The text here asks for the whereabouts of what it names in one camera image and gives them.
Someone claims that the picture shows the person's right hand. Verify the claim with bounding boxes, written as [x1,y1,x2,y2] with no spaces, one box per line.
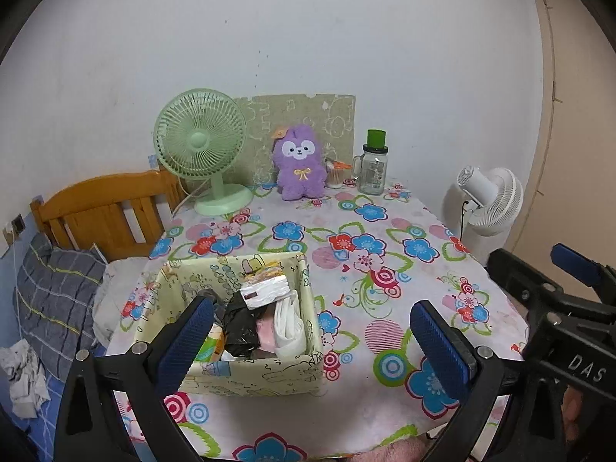
[562,387,585,444]

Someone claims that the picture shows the white fan cable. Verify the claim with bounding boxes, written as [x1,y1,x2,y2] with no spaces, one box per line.
[172,187,203,217]

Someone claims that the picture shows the blue bed sheet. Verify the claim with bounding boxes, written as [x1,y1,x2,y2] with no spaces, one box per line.
[0,346,65,462]

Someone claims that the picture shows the green desk fan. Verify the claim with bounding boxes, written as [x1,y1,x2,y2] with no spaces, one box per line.
[154,88,254,216]

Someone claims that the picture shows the small container orange lid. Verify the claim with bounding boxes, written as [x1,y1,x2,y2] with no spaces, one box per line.
[325,156,348,189]

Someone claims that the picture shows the colourful printed packet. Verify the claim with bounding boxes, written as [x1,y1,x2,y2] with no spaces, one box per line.
[195,325,226,363]

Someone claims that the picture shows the white pillow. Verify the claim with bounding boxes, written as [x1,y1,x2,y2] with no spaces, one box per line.
[93,256,159,347]

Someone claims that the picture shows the cartoon print packet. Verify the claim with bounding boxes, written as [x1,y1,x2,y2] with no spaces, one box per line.
[239,262,290,310]

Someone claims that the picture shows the white floor fan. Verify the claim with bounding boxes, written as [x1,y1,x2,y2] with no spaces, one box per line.
[443,166,524,251]

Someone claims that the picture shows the white cloth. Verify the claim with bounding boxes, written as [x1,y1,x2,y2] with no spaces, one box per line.
[0,338,50,418]
[273,290,307,358]

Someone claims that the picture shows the glass jar green lid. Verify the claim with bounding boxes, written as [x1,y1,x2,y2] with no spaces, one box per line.
[352,128,390,196]

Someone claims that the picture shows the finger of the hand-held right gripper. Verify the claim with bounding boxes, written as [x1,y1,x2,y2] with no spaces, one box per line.
[551,243,616,310]
[486,247,567,322]

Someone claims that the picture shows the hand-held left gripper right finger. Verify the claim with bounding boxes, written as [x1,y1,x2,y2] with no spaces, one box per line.
[409,300,530,462]

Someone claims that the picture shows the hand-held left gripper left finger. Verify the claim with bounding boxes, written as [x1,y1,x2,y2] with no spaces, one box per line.
[53,295,215,462]

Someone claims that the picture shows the grey plaid pillow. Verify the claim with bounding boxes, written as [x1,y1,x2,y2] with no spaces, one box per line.
[12,233,107,378]

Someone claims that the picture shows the pink cloth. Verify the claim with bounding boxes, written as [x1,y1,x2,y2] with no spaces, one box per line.
[257,318,277,352]

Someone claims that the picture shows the patterned beige board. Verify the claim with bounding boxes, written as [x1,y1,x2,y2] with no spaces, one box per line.
[233,92,357,188]

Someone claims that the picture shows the crumpled white cloth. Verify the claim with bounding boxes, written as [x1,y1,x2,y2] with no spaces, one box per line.
[0,338,50,418]

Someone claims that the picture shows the purple plush toy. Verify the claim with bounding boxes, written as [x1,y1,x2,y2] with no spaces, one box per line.
[272,124,325,201]

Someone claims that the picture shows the black sock bundle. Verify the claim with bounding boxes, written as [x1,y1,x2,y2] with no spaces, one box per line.
[224,291,270,357]

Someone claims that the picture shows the beige door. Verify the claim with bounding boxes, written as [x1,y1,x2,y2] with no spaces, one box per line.
[505,0,616,270]

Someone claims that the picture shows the yellow fabric storage box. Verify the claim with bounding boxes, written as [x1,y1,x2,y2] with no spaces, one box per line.
[132,251,323,397]

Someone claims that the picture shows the wooden chair back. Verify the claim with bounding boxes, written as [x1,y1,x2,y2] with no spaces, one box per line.
[30,169,188,263]

